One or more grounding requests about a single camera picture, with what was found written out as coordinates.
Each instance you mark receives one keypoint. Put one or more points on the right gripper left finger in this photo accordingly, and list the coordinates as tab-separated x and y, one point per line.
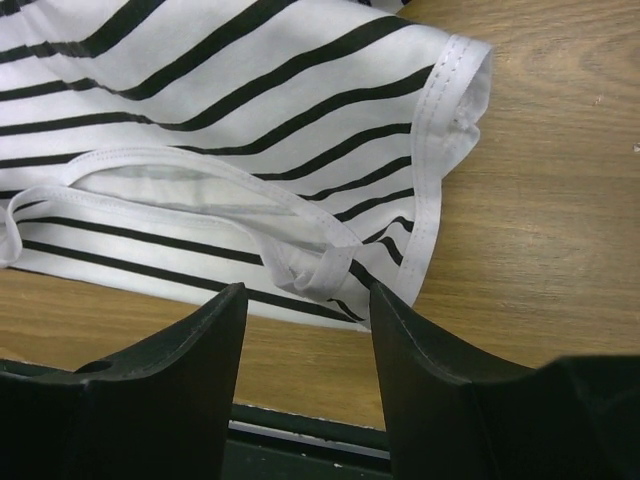
158	409

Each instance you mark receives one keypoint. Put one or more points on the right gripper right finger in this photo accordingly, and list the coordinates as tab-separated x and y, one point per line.
455	411

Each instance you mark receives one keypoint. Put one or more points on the thin-striped white tank top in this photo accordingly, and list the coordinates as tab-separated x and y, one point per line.
171	148

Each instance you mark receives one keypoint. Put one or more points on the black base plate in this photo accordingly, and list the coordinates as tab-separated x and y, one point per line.
268	444

